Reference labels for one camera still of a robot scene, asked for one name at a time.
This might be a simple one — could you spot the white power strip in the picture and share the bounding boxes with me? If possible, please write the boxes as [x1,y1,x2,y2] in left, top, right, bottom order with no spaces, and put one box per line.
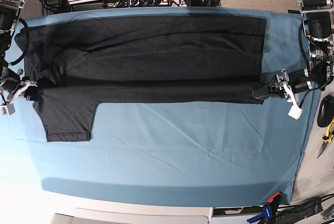
[104,0,179,8]

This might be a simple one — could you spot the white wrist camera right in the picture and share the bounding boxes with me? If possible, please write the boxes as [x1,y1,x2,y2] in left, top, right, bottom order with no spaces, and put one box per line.
[1,104,15,116]

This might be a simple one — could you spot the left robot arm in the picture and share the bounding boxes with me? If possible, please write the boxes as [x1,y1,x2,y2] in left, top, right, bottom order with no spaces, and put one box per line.
[253,0,333,102]

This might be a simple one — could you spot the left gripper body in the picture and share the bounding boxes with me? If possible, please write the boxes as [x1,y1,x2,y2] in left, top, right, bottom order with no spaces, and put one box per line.
[272,68,313,104]

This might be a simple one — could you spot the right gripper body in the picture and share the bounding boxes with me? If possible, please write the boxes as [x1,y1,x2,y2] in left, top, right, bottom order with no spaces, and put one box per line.
[1,68,37,104]

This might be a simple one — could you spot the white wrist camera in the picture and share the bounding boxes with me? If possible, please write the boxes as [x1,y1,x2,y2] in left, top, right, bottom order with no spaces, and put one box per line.
[288,105,303,120]
[1,104,15,116]

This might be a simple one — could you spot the black computer mouse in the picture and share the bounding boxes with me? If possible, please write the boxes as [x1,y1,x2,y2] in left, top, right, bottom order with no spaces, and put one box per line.
[317,95,333,127]

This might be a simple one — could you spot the black T-shirt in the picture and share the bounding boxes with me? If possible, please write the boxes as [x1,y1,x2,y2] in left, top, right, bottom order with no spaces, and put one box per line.
[15,15,267,142]

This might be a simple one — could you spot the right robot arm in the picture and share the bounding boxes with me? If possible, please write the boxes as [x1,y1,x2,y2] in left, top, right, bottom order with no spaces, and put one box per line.
[1,0,29,105]

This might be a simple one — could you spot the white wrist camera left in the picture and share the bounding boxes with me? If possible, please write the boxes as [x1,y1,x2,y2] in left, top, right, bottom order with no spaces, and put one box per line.
[288,105,303,120]

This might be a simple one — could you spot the blue orange clamp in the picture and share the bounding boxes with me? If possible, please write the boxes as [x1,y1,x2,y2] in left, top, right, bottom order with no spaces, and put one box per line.
[247,191,283,223]

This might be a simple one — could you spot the yellow handled pliers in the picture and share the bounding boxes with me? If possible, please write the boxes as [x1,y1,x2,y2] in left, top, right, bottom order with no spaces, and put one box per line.
[317,120,334,159]

